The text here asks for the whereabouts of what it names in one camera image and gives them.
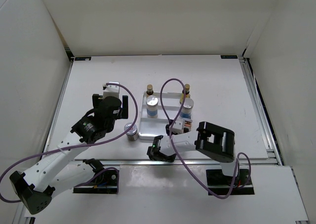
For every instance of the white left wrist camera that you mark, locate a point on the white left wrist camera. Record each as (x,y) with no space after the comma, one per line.
(111,90)

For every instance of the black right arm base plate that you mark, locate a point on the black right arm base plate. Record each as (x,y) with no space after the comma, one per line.
(220,184)

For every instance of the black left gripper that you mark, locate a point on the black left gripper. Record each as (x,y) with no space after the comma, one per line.
(123,114)

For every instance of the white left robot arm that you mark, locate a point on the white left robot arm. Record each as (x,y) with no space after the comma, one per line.
(39,184)

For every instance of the left dark table label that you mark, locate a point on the left dark table label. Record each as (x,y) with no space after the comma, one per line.
(82,58)

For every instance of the white three-compartment tray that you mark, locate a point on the white three-compartment tray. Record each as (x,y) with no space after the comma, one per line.
(150,127)

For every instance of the yellow sauce bottle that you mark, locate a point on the yellow sauce bottle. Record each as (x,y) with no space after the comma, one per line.
(149,90)
(185,93)

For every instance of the dark table label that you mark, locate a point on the dark table label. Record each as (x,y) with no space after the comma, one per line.
(229,56)
(82,58)

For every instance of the right dark table label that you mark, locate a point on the right dark table label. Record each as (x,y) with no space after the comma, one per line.
(229,56)

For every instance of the pale white-lid jar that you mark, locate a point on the pale white-lid jar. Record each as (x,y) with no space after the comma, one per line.
(187,125)

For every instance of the silver-lid spice jar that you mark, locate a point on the silver-lid spice jar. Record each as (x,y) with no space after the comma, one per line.
(152,106)
(186,111)

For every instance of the left dark white-lid jar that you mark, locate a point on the left dark white-lid jar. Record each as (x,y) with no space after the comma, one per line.
(131,131)

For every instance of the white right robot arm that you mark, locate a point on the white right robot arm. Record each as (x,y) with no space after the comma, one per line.
(213,141)

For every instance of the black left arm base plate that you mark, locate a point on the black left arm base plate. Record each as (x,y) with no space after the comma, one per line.
(105,183)

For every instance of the left aluminium frame rail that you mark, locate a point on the left aluminium frame rail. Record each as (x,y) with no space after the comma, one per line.
(59,102)

